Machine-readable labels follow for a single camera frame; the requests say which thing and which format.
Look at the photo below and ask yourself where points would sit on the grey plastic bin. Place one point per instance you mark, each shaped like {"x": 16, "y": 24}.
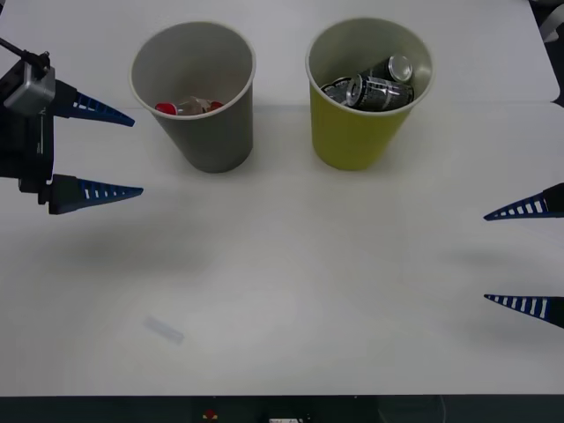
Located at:
{"x": 211, "y": 141}

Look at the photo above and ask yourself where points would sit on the dark robot torso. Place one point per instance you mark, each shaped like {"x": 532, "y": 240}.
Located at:
{"x": 132, "y": 410}

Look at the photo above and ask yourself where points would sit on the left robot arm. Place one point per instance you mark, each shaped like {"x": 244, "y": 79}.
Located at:
{"x": 33, "y": 90}

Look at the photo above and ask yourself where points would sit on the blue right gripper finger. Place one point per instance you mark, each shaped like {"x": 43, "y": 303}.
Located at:
{"x": 539, "y": 308}
{"x": 535, "y": 207}

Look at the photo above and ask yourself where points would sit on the yellow-green plastic bin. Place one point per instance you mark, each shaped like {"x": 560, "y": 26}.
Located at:
{"x": 352, "y": 136}

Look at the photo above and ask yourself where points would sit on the white bottle red label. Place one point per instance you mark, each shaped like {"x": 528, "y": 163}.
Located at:
{"x": 191, "y": 107}

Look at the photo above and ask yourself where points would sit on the black can silver top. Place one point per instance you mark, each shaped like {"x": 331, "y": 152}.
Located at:
{"x": 396, "y": 68}
{"x": 379, "y": 92}

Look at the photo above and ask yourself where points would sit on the black can white print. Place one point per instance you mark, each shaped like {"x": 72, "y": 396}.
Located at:
{"x": 337, "y": 88}

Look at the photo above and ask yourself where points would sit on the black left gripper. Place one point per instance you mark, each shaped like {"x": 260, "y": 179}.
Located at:
{"x": 26, "y": 145}

